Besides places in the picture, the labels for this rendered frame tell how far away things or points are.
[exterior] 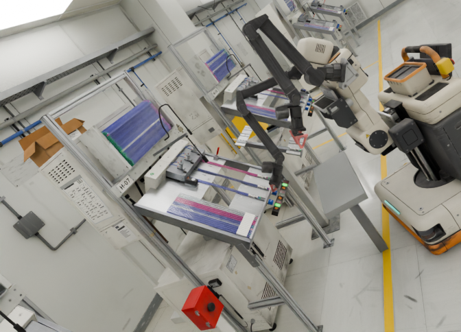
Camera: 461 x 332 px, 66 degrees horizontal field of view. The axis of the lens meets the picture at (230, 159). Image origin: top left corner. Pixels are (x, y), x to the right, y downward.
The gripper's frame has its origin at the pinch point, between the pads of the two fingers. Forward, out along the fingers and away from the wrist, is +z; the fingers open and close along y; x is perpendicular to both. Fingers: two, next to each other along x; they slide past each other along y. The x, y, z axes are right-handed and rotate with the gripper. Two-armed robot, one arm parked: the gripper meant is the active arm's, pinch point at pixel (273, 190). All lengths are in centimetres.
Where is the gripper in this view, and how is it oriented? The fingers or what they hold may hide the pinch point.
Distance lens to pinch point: 229.3
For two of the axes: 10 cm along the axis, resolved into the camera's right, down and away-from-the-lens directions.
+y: -3.4, 5.2, -7.9
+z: -0.9, 8.1, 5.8
